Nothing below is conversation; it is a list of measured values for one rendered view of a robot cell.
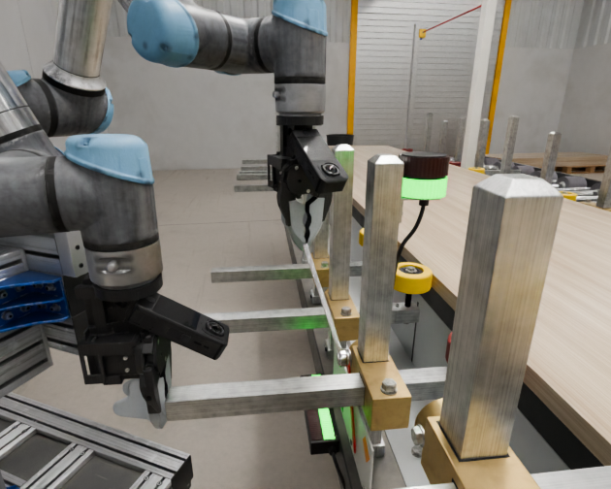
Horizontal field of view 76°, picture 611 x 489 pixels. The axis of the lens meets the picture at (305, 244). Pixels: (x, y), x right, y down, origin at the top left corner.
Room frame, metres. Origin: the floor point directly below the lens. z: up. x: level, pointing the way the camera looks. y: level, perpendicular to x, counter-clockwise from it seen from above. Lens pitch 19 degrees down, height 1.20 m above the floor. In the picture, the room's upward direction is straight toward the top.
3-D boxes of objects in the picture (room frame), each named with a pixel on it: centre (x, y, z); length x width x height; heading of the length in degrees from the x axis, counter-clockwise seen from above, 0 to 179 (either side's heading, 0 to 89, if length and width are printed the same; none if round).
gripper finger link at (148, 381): (0.38, 0.18, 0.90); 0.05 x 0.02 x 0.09; 6
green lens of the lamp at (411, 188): (0.48, -0.14, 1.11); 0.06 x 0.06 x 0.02
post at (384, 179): (0.48, -0.10, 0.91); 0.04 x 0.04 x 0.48; 6
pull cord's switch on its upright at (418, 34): (3.39, -0.88, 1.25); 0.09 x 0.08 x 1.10; 6
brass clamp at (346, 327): (0.70, -0.07, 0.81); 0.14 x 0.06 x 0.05; 6
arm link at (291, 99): (0.62, 0.01, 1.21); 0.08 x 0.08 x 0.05
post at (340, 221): (0.73, -0.07, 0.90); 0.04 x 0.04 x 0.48; 6
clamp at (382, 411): (0.45, -0.10, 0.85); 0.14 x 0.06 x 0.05; 6
